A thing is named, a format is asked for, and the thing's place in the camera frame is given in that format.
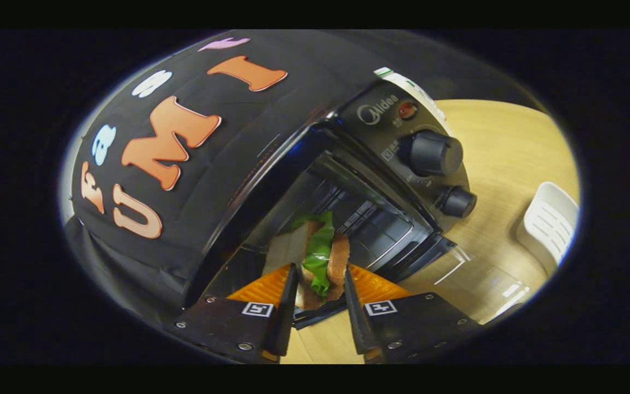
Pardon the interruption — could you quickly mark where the white slotted plastic rack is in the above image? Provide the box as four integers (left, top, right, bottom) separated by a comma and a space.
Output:
516, 182, 580, 277

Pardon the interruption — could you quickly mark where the white bread toaster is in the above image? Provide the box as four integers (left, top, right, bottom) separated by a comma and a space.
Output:
374, 67, 447, 122

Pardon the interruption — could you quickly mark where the black toaster oven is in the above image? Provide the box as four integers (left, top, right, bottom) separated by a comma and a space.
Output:
183, 82, 529, 329

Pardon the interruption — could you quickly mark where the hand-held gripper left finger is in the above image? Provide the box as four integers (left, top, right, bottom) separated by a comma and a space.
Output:
174, 263, 299, 364

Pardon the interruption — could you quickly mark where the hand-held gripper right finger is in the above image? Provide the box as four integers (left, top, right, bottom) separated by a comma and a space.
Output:
343, 264, 482, 364

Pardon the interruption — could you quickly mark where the white bread lettuce sandwich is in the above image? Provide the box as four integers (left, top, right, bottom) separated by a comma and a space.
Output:
263, 211, 351, 311

